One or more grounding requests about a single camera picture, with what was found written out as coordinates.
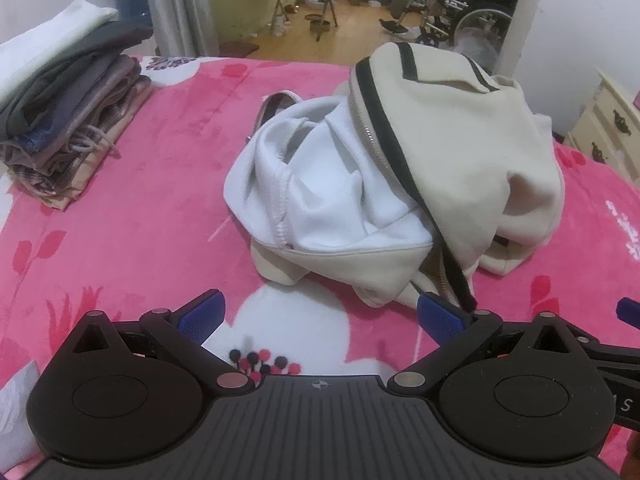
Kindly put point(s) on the cream dresser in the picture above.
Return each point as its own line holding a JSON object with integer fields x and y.
{"x": 600, "y": 120}

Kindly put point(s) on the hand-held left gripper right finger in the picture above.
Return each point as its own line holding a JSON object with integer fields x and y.
{"x": 440, "y": 321}

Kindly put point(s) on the black padded seat stand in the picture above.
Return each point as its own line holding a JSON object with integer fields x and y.
{"x": 400, "y": 2}

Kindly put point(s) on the round metal pot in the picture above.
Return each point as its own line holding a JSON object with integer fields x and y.
{"x": 320, "y": 26}

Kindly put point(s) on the stack of folded clothes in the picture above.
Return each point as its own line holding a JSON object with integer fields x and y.
{"x": 65, "y": 90}

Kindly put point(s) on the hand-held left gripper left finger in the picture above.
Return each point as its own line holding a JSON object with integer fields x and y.
{"x": 202, "y": 316}

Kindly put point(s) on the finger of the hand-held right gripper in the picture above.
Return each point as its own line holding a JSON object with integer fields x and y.
{"x": 630, "y": 314}
{"x": 615, "y": 352}

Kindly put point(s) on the grey curtain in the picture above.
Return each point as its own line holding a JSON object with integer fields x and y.
{"x": 175, "y": 5}

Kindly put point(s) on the cream jacket with black trim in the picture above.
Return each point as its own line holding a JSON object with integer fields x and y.
{"x": 450, "y": 125}

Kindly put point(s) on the plastic wrapped floor fan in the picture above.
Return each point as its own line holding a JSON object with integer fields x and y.
{"x": 480, "y": 35}

